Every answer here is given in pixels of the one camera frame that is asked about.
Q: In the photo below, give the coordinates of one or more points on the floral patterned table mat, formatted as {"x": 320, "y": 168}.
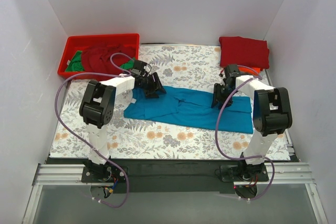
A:
{"x": 191, "y": 67}

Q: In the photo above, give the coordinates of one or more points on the folded orange t-shirt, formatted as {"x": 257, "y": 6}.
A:
{"x": 249, "y": 70}

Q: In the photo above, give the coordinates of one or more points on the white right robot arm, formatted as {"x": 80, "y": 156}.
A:
{"x": 271, "y": 111}

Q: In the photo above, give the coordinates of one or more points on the folded dark red t-shirt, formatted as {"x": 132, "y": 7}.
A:
{"x": 244, "y": 51}

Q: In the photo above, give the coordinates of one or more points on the red plastic bin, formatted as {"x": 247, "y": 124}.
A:
{"x": 75, "y": 43}

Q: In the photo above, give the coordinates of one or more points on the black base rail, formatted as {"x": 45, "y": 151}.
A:
{"x": 171, "y": 175}

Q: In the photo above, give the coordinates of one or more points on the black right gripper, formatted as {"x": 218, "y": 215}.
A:
{"x": 220, "y": 94}

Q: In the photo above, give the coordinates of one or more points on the green t-shirt in bin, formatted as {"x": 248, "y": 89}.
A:
{"x": 75, "y": 65}

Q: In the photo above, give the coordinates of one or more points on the teal blue t-shirt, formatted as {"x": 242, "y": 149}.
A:
{"x": 191, "y": 108}

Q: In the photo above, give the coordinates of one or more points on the crumpled dark red t-shirt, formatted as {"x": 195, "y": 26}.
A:
{"x": 97, "y": 58}

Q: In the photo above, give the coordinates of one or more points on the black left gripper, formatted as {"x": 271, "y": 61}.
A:
{"x": 155, "y": 84}

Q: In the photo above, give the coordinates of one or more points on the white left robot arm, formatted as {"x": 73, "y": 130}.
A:
{"x": 98, "y": 101}

